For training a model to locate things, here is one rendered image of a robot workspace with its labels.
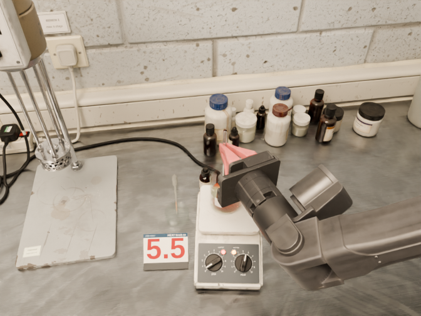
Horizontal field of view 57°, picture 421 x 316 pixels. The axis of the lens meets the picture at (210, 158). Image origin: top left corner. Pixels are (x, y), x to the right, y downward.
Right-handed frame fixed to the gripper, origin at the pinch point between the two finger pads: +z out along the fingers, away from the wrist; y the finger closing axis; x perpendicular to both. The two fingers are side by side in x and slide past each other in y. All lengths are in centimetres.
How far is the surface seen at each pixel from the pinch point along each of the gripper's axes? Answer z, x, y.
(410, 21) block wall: 25, 2, -69
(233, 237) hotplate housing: -5.7, 18.6, 0.3
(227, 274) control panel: -10.6, 21.9, 4.1
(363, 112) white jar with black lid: 14, 18, -49
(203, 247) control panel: -4.8, 19.5, 6.5
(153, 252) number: 1.2, 23.8, 15.0
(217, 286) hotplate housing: -11.2, 23.4, 6.6
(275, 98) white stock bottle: 27.4, 16.3, -29.6
